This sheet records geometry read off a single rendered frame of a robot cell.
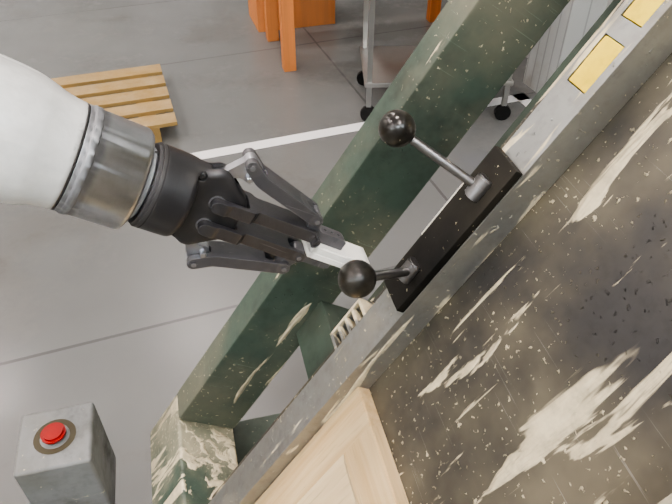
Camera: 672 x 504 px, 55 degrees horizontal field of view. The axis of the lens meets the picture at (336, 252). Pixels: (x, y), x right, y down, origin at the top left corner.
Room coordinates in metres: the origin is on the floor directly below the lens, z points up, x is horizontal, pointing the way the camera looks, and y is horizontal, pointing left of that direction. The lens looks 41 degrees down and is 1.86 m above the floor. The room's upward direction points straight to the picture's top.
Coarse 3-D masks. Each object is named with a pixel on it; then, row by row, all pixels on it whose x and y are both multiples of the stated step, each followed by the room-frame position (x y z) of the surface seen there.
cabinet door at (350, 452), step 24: (360, 408) 0.45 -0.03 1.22; (336, 432) 0.45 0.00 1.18; (360, 432) 0.43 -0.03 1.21; (312, 456) 0.45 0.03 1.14; (336, 456) 0.42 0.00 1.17; (360, 456) 0.40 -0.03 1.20; (384, 456) 0.39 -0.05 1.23; (288, 480) 0.44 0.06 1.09; (312, 480) 0.42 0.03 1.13; (336, 480) 0.40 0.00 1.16; (360, 480) 0.38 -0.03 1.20; (384, 480) 0.36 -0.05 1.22
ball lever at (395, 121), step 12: (384, 120) 0.56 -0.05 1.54; (396, 120) 0.56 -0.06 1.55; (408, 120) 0.56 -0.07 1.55; (384, 132) 0.56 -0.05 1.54; (396, 132) 0.55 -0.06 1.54; (408, 132) 0.55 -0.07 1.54; (396, 144) 0.55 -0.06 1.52; (420, 144) 0.56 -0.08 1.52; (432, 156) 0.55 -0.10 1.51; (444, 168) 0.55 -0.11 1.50; (456, 168) 0.54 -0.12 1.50; (468, 180) 0.54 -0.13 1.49; (480, 180) 0.53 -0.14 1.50; (468, 192) 0.53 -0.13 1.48; (480, 192) 0.53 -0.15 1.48
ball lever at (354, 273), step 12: (348, 264) 0.46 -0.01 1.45; (360, 264) 0.46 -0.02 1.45; (408, 264) 0.52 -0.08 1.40; (348, 276) 0.44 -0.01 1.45; (360, 276) 0.44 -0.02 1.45; (372, 276) 0.45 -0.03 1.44; (384, 276) 0.48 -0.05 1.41; (396, 276) 0.49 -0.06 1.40; (408, 276) 0.51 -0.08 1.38; (348, 288) 0.44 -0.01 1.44; (360, 288) 0.44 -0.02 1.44; (372, 288) 0.44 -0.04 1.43
